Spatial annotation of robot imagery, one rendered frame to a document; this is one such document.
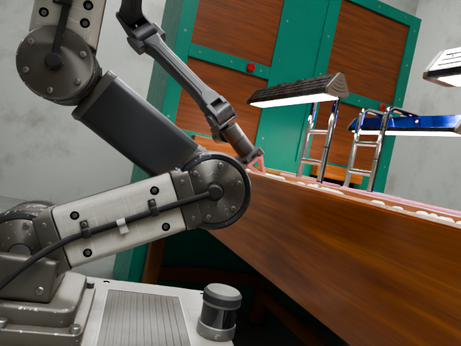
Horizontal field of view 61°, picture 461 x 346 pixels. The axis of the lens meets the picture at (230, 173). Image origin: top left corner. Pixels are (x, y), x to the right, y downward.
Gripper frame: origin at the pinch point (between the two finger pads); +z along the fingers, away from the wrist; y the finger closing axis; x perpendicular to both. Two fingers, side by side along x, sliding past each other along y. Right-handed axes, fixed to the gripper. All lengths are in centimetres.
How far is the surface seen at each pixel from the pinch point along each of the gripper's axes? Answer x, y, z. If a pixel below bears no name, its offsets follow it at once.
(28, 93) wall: 51, 302, -105
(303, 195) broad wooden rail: 14, -61, -15
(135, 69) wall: -43, 291, -63
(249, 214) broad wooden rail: 19.9, -41.4, -10.6
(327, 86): -27.8, -15.9, -12.7
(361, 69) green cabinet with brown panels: -99, 64, 18
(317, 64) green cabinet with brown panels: -77, 62, -1
